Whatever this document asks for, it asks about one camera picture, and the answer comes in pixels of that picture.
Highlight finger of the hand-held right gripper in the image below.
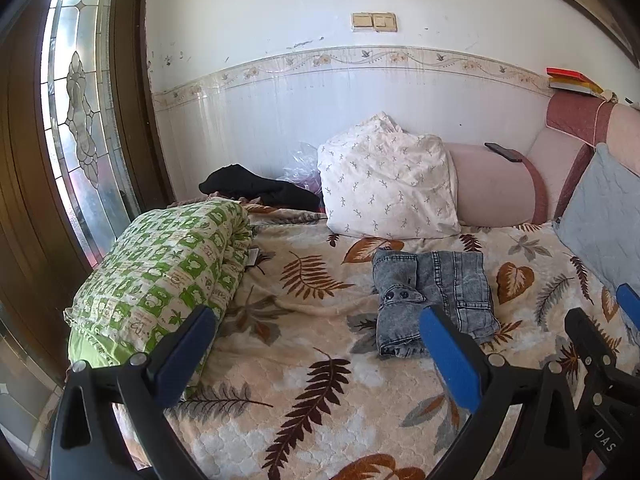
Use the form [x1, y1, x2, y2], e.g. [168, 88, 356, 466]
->
[616, 283, 640, 332]
[564, 307, 621, 378]

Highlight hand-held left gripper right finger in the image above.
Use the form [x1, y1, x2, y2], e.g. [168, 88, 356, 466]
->
[419, 304, 584, 480]

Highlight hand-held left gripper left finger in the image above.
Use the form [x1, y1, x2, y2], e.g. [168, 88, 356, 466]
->
[50, 305, 218, 480]

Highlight grey washed denim pants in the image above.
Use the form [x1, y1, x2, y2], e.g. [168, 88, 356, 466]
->
[371, 249, 501, 359]

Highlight blue-grey quilted pillow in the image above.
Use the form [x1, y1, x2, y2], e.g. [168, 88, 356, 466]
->
[554, 142, 640, 302]

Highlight green patterned quilt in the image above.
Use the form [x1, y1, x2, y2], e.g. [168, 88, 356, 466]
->
[64, 199, 253, 401]

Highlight leaf-printed blanket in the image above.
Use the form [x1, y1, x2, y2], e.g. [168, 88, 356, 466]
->
[112, 205, 640, 480]

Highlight pink padded headboard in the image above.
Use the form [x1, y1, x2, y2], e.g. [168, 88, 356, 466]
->
[444, 94, 640, 227]

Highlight black garment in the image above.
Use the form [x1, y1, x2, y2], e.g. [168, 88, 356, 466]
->
[198, 164, 323, 211]

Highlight white sprig-print pillow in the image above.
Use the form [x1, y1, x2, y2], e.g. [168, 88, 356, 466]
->
[317, 112, 462, 239]

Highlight black phone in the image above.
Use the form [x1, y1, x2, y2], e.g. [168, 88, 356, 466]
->
[484, 142, 524, 163]

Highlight yellow book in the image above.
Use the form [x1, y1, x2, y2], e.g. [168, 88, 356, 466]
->
[548, 78, 605, 97]

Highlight clear purple plastic bag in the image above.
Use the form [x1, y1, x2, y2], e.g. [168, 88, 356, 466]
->
[282, 141, 326, 196]

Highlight red book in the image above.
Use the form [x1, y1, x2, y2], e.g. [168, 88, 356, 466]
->
[546, 67, 592, 81]

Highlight brown wooden door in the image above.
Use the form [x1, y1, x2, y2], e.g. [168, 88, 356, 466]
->
[0, 0, 175, 480]

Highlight leaded glass door pane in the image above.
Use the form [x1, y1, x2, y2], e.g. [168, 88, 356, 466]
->
[40, 0, 142, 269]

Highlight brown wooden frame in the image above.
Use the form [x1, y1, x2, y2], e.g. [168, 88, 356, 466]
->
[492, 0, 640, 68]

